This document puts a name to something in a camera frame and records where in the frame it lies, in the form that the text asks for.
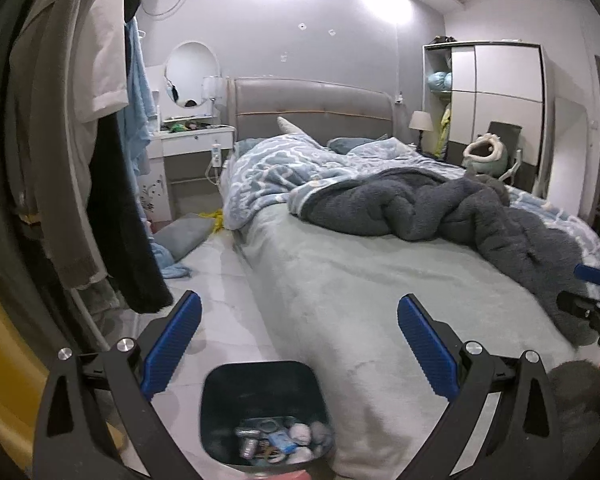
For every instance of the white vanity lamp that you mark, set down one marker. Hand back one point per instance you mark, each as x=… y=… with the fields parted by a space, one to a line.
x=213 y=91

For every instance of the bedside table lamp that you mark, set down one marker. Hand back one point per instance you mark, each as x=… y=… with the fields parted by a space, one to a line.
x=420 y=121

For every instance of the white power strip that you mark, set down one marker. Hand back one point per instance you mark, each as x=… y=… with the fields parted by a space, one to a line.
x=216 y=156

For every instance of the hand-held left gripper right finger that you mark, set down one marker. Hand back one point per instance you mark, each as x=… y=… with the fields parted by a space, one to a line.
x=427 y=347

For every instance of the bed with grey headboard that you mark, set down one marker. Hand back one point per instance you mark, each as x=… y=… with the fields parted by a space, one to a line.
x=330 y=285

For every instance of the white wardrobe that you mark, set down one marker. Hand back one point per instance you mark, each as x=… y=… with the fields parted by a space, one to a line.
x=500 y=100

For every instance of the white green plush toy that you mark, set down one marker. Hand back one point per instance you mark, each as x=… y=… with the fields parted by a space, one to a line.
x=485 y=155

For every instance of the grey hanging sweater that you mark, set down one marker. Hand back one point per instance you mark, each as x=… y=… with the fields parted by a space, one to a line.
x=55 y=135

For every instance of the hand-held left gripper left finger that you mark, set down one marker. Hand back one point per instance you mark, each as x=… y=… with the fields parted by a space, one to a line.
x=172 y=345

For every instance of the white clothes rack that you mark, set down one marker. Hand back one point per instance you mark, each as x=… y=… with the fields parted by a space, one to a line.
x=91 y=320

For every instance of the yellow-green hanging garment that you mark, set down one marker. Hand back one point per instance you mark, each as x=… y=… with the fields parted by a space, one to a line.
x=445 y=130

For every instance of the white hanging t-shirt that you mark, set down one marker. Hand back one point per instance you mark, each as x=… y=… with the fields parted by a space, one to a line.
x=105 y=60

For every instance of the grey floor cushion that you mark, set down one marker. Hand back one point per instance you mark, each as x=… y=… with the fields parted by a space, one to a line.
x=182 y=235

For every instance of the grey fuzzy ball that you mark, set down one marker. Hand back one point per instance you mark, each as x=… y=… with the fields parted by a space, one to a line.
x=321 y=434

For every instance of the grey fuzzy clothing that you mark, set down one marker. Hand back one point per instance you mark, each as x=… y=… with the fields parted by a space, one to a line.
x=575 y=405

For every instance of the round wall mirror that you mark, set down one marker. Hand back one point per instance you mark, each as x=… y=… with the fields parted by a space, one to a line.
x=192 y=72

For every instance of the white vanity table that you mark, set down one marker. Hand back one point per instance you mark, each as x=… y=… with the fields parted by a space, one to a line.
x=180 y=147

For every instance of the clear plastic wrapper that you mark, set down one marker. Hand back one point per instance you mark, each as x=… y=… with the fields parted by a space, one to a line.
x=267 y=425

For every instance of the light blue floor cloth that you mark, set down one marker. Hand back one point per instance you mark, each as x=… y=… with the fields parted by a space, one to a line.
x=172 y=269

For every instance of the dark trash bin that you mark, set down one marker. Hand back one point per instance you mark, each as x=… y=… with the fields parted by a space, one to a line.
x=230 y=385

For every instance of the light blue bundle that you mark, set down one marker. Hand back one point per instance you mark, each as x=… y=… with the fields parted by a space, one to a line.
x=440 y=82

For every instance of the black hanging garment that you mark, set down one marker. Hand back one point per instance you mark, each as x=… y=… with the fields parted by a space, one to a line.
x=125 y=220

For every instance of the light blue hanging garment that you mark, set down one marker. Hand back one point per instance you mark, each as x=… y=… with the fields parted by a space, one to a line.
x=139 y=110

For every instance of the grey fleece blanket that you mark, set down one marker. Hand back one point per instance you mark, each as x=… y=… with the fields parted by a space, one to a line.
x=430 y=200

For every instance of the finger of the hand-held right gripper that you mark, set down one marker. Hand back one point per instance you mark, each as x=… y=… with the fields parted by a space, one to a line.
x=580 y=305
x=592 y=275

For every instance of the white towel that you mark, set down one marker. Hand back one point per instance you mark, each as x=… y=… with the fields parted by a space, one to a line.
x=300 y=455
x=300 y=431

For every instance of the blue patterned blanket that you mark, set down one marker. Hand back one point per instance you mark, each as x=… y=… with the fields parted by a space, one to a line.
x=270 y=170

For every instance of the blue bed pillow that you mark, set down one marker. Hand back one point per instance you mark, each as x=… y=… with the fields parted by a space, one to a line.
x=347 y=144

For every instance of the blue tissue packet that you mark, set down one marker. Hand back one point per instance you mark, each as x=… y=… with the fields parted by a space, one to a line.
x=279 y=441

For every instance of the grey padded headboard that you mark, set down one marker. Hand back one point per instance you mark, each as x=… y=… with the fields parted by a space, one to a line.
x=310 y=105

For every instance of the yellow floor cloth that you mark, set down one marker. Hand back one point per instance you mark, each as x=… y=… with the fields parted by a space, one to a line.
x=215 y=221

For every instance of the white pillow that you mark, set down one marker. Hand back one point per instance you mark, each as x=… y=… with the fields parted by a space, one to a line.
x=290 y=126

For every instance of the dark chair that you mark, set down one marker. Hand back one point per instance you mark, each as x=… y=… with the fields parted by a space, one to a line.
x=507 y=132

